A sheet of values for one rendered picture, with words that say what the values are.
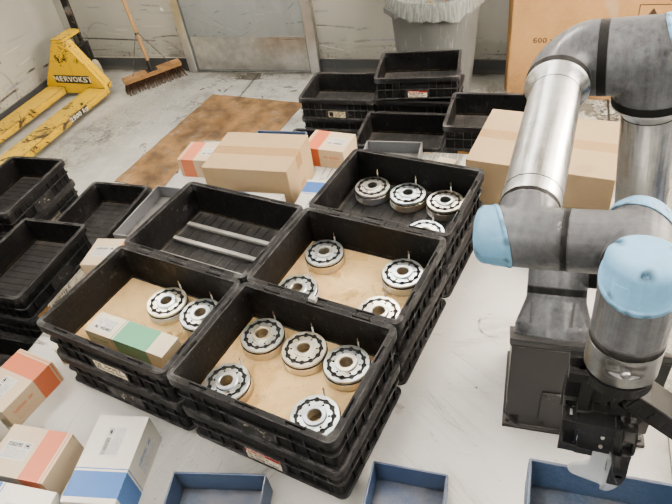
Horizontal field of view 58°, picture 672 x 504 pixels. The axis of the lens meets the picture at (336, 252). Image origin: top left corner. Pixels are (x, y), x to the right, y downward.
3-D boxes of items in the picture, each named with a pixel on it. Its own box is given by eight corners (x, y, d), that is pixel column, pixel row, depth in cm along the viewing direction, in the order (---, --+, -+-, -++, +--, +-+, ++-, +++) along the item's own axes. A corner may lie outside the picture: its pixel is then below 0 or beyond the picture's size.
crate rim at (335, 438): (400, 333, 127) (399, 326, 125) (334, 453, 108) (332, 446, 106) (245, 287, 144) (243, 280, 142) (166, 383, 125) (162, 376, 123)
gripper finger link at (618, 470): (603, 460, 75) (615, 414, 70) (618, 464, 75) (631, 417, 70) (603, 493, 71) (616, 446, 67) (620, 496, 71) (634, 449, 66)
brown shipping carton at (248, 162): (315, 173, 213) (308, 134, 202) (295, 212, 198) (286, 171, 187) (238, 169, 221) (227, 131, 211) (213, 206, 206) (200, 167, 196)
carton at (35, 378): (16, 429, 146) (1, 412, 141) (-15, 414, 151) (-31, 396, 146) (64, 379, 157) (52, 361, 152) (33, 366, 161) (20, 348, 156)
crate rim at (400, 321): (448, 245, 145) (448, 237, 144) (400, 333, 127) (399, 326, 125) (307, 212, 162) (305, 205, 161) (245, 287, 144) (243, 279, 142)
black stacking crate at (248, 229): (311, 240, 169) (305, 207, 161) (254, 313, 150) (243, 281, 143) (201, 212, 185) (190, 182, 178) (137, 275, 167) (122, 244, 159)
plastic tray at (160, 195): (162, 196, 215) (157, 185, 211) (210, 202, 208) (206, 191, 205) (117, 245, 196) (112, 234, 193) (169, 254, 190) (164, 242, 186)
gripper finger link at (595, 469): (563, 478, 79) (572, 431, 74) (612, 488, 77) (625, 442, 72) (562, 498, 77) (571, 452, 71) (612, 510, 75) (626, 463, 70)
